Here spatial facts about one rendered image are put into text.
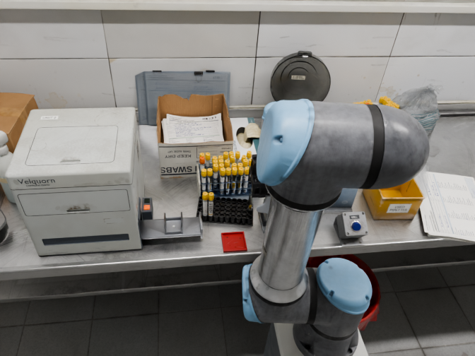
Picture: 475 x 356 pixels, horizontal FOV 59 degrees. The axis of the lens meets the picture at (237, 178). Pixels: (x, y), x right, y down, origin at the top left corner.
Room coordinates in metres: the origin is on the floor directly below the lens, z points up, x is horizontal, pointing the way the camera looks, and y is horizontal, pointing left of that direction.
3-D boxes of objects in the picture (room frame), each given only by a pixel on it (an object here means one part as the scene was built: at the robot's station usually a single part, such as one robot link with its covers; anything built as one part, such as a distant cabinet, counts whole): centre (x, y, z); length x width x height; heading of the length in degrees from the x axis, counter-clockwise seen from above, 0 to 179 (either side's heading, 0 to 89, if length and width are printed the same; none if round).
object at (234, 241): (0.77, 0.00, 0.88); 0.07 x 0.07 x 0.01; 11
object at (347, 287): (0.50, -0.23, 1.07); 0.13 x 0.12 x 0.14; 92
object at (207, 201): (0.88, 0.03, 0.93); 0.17 x 0.09 x 0.11; 91
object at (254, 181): (0.85, -0.08, 1.08); 0.09 x 0.08 x 0.12; 101
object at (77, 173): (0.83, 0.40, 1.03); 0.31 x 0.27 x 0.30; 101
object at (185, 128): (1.17, 0.17, 0.95); 0.29 x 0.25 x 0.15; 11
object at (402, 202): (0.98, -0.49, 0.93); 0.13 x 0.13 x 0.10; 7
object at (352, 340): (0.49, -0.24, 0.95); 0.15 x 0.15 x 0.10
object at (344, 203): (0.96, -0.32, 0.92); 0.10 x 0.07 x 0.10; 96
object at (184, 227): (0.77, 0.19, 0.92); 0.21 x 0.07 x 0.05; 101
